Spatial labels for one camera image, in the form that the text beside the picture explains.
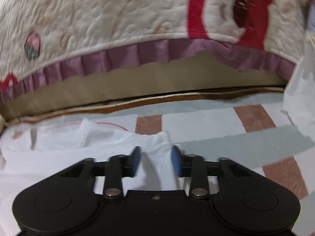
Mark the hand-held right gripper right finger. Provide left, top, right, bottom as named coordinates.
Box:
left=171, top=146, right=254, bottom=199

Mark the white crumpled cloth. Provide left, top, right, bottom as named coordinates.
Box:
left=281, top=0, right=315, bottom=138

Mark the checked pastel rug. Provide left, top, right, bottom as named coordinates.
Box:
left=0, top=88, right=315, bottom=236

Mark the beige bed frame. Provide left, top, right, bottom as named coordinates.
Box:
left=0, top=51, right=291, bottom=124

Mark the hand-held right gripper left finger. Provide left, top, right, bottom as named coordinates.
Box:
left=60, top=146, right=141, bottom=199

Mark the quilted bear-print bedspread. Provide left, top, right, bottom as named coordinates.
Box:
left=0, top=0, right=315, bottom=107

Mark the white long-sleeved shirt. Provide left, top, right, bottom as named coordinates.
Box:
left=0, top=117, right=183, bottom=236

